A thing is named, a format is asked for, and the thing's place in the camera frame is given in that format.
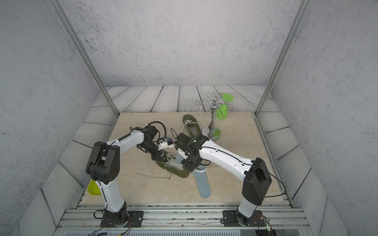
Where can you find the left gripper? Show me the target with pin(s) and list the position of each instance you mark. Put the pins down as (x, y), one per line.
(158, 157)

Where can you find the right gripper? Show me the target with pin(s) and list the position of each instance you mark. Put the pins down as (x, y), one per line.
(190, 168)

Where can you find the olive green shoe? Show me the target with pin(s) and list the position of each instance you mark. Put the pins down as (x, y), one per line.
(170, 165)
(191, 125)

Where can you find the grey insole one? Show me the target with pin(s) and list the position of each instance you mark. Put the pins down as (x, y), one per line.
(202, 181)
(179, 159)

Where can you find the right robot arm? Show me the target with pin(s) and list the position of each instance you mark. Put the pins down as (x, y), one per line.
(254, 174)

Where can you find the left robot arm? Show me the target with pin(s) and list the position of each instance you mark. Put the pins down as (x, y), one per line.
(104, 166)

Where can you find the green plastic disc on stand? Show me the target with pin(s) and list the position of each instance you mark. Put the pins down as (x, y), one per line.
(223, 109)

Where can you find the chrome metal stand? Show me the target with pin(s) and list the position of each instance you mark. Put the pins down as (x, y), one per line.
(211, 130)

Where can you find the green plastic bowl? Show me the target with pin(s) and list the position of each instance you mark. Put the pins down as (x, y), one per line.
(93, 189)

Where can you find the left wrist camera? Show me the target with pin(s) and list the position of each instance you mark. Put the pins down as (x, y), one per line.
(165, 143)

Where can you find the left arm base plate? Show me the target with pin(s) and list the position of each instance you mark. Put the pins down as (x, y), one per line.
(133, 219)

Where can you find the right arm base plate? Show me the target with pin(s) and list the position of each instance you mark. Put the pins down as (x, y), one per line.
(233, 218)

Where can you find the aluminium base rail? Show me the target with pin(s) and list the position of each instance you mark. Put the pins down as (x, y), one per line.
(186, 220)

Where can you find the left aluminium frame post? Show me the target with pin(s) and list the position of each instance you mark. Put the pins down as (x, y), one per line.
(67, 26)

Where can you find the aluminium frame post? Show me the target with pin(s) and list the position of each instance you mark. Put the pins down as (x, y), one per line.
(303, 7)
(67, 26)

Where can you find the right aluminium frame post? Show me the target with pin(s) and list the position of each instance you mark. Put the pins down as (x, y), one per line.
(303, 7)

